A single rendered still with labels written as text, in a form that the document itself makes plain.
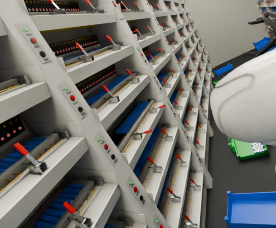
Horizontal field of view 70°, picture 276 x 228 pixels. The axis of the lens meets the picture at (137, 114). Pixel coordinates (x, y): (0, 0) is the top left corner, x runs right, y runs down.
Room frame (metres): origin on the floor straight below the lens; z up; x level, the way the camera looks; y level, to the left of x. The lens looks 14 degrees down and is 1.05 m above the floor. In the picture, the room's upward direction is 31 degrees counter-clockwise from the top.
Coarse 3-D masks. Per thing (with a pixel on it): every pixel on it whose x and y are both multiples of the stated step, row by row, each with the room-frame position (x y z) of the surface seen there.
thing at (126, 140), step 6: (150, 102) 1.17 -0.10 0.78; (144, 114) 1.03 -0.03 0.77; (138, 120) 0.97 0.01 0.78; (144, 120) 0.98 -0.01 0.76; (138, 126) 0.94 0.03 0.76; (132, 132) 0.87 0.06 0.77; (126, 138) 0.82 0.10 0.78; (120, 144) 0.79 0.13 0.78; (126, 144) 0.80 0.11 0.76; (120, 150) 0.75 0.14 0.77; (126, 150) 0.76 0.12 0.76
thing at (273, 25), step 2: (264, 16) 0.84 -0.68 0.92; (262, 18) 0.85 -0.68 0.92; (264, 18) 0.84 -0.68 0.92; (266, 18) 0.83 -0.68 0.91; (268, 18) 0.84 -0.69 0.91; (264, 20) 0.84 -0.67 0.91; (266, 20) 0.83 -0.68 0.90; (268, 20) 0.82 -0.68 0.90; (270, 20) 0.83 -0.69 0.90; (266, 22) 0.83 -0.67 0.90; (268, 22) 0.82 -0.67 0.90; (270, 22) 0.81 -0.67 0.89; (272, 22) 0.82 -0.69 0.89; (268, 24) 0.82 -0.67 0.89; (270, 24) 0.81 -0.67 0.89; (272, 24) 0.80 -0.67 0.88; (274, 24) 0.80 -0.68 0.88; (270, 26) 0.81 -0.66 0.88; (272, 26) 0.79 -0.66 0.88; (274, 26) 0.79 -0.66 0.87; (272, 28) 0.79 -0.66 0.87; (274, 28) 0.79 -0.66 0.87; (274, 30) 0.78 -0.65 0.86
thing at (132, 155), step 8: (136, 96) 1.27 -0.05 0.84; (144, 96) 1.25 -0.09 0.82; (152, 96) 1.22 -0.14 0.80; (160, 96) 1.20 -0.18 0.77; (160, 104) 1.16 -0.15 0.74; (160, 112) 1.11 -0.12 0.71; (152, 120) 0.98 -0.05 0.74; (144, 128) 0.92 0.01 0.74; (152, 128) 0.95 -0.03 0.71; (144, 136) 0.85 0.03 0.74; (136, 144) 0.80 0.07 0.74; (144, 144) 0.83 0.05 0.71; (128, 152) 0.75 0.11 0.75; (136, 152) 0.75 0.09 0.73; (128, 160) 0.70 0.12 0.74; (136, 160) 0.74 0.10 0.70
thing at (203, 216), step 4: (208, 136) 1.81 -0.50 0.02; (208, 140) 1.75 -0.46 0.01; (208, 144) 1.70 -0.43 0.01; (208, 148) 1.65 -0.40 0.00; (204, 188) 1.19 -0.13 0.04; (204, 192) 1.16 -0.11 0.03; (204, 196) 1.14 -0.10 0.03; (204, 200) 1.11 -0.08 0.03; (204, 204) 1.08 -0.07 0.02; (204, 208) 1.06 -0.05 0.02; (204, 212) 1.04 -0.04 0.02; (204, 216) 1.01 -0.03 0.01; (204, 220) 0.99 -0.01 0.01; (200, 224) 0.94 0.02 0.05; (204, 224) 0.97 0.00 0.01
